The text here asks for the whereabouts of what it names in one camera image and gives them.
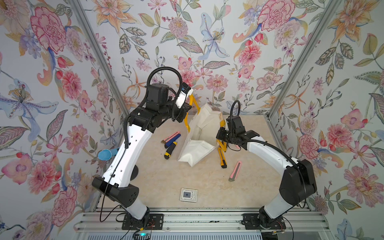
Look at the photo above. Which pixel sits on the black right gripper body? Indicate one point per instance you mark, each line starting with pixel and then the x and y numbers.
pixel 226 136

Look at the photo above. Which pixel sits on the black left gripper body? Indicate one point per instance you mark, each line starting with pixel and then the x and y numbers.
pixel 170 110

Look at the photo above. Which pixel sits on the pink utility knife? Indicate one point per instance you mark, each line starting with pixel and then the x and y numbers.
pixel 235 172
pixel 170 137

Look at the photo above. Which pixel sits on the blue utility knife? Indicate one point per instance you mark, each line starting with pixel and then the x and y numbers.
pixel 171 141

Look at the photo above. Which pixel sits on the white canvas pouch yellow handles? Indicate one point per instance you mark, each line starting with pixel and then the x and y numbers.
pixel 201 139

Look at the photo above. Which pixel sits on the yellow black utility knife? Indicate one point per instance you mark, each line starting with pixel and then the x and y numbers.
pixel 170 146

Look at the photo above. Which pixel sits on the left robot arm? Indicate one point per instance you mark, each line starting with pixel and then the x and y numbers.
pixel 139 126

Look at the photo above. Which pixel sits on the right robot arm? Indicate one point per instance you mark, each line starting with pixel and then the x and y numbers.
pixel 297 176

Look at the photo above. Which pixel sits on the black microphone stand base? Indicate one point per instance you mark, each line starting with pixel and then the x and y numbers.
pixel 134 172

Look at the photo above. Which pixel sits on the small square marker card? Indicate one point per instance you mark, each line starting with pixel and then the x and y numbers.
pixel 189 195

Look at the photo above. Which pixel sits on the blue foam microphone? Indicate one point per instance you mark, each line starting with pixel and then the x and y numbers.
pixel 106 155

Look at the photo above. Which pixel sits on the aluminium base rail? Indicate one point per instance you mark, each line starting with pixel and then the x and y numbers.
pixel 205 224

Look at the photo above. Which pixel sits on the aluminium corner post left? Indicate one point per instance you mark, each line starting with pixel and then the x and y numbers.
pixel 80 14

